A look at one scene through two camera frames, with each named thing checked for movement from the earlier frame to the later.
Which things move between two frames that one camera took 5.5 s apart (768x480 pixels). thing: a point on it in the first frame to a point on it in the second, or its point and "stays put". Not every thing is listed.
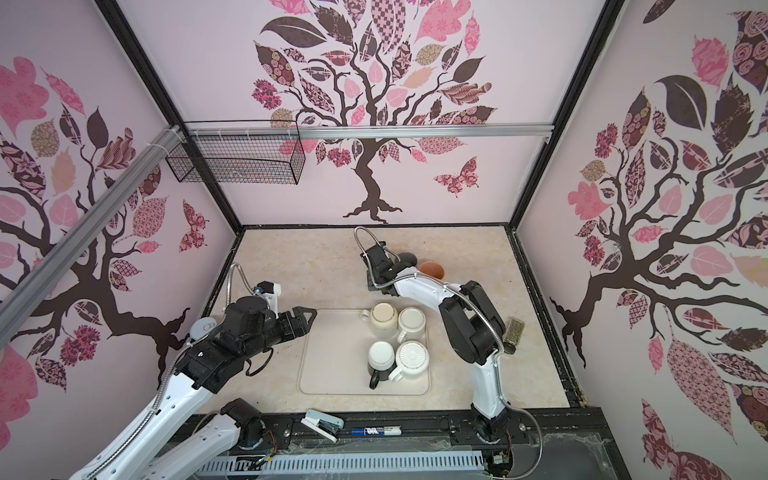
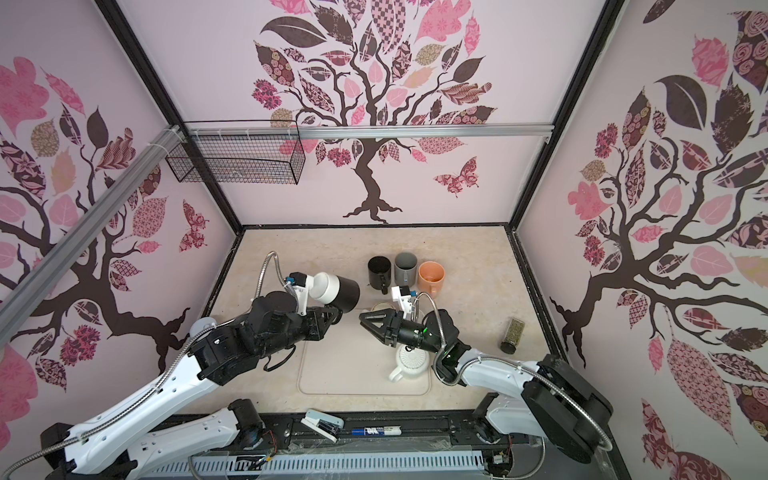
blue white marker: x=378 y=431 stays put
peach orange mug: x=434 y=269 stays put
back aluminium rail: x=367 y=131 stays put
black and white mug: x=381 y=362 to x=335 y=290
